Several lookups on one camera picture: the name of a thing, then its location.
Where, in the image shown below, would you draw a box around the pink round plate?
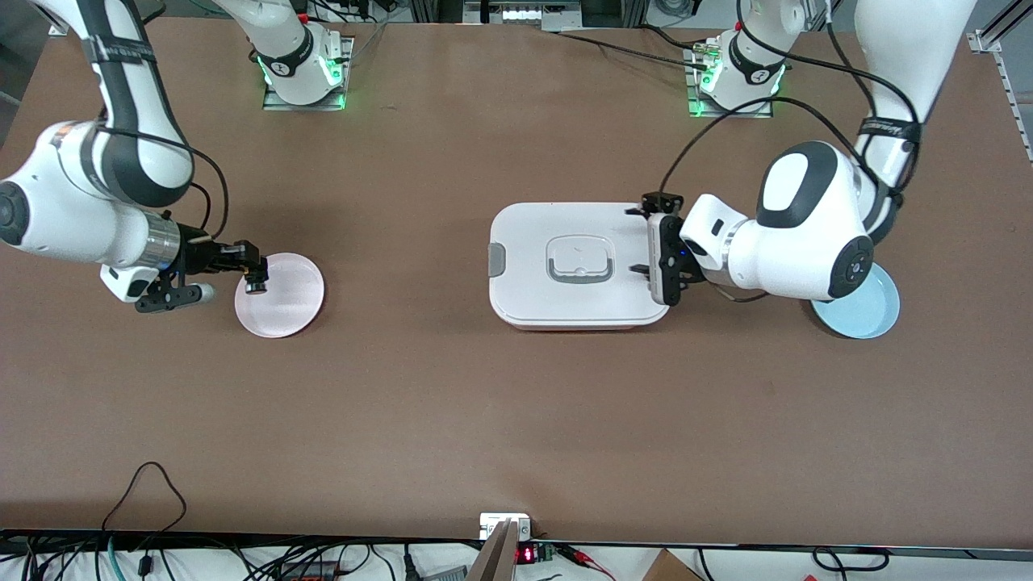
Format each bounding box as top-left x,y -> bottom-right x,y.
234,253 -> 326,339

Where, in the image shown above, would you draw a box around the white lidded lunch box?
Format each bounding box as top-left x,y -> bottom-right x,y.
488,202 -> 674,332

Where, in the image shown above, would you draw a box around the light blue round plate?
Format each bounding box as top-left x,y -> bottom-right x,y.
811,265 -> 901,340

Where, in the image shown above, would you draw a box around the small white box device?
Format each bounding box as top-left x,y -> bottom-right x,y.
479,513 -> 533,540

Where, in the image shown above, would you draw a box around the red and black test leads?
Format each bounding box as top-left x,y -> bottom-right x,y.
555,544 -> 616,581

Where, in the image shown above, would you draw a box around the brown cardboard piece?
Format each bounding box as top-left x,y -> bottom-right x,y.
642,549 -> 705,581

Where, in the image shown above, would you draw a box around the grey aluminium bar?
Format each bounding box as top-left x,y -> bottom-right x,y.
466,520 -> 519,581

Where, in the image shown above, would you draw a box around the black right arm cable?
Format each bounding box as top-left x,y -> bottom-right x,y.
97,125 -> 231,243

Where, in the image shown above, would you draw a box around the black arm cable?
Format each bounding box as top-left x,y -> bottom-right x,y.
97,125 -> 231,243
660,0 -> 922,203

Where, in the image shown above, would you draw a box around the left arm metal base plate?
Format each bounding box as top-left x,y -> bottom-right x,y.
684,44 -> 776,119

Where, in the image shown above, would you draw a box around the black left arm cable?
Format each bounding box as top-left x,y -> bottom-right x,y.
660,0 -> 922,203

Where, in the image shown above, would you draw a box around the black cable across table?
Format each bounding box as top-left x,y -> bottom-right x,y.
557,31 -> 711,69

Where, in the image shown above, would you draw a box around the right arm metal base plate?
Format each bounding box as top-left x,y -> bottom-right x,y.
262,35 -> 356,112

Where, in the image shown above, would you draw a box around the thin black looped cable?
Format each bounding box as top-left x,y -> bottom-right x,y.
101,462 -> 188,533

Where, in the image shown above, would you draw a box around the aluminium frame with electronics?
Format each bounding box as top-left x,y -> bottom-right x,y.
462,0 -> 583,31

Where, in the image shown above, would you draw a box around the black coiled cable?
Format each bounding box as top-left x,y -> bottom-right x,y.
811,547 -> 890,572

